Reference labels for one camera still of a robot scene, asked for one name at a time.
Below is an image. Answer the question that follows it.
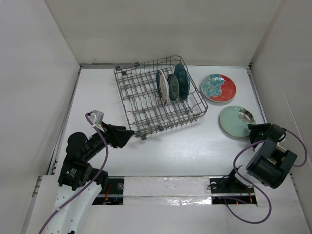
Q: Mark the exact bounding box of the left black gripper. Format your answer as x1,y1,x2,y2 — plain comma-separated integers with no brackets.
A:
84,119,134,160

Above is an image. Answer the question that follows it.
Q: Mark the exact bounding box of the light green floral plate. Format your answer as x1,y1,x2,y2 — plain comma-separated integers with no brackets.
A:
219,106,256,137

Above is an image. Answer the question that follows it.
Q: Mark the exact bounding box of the red and teal floral plate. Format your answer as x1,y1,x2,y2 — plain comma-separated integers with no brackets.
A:
200,74,236,102

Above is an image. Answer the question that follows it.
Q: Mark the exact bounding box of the white plate with green rim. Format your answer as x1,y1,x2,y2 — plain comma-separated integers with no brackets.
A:
156,70,169,105

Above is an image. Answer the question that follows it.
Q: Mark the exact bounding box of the small blue patterned plate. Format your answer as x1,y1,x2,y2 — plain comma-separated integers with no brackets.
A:
167,74,179,100

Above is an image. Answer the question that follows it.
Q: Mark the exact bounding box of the dark teal scalloped plate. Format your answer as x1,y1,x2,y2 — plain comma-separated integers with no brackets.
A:
174,63,190,100

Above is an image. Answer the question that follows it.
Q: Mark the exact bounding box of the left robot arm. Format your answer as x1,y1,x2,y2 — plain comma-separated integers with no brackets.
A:
39,123,134,234

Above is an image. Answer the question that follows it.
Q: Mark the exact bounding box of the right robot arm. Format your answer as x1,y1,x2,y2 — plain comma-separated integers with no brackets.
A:
217,123,297,192

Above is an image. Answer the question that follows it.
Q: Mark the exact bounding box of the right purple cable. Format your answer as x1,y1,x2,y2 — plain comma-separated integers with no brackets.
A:
225,130,307,224

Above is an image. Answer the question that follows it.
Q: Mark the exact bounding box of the purple cable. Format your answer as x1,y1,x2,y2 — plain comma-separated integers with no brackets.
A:
225,130,307,224
38,112,109,234

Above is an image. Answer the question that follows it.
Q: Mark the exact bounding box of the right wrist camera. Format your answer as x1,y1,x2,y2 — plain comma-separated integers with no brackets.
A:
276,135,286,152

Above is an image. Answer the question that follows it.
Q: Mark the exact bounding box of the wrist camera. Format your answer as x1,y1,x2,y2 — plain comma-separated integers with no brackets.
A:
89,110,104,126
276,135,286,152

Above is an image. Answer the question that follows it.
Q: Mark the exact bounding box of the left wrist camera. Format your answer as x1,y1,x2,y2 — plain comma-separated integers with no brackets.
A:
89,110,104,126

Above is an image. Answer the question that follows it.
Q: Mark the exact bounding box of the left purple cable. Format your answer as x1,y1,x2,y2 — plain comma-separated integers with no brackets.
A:
38,112,109,234

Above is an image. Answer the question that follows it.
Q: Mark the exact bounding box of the grey wire dish rack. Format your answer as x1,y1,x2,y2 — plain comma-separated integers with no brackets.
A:
114,56,208,140

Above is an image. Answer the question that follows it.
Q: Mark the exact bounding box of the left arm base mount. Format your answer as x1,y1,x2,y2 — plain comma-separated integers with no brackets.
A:
93,177,124,205

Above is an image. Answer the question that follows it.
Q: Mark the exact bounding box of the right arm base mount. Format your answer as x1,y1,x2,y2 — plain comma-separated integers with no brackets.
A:
206,177,257,205

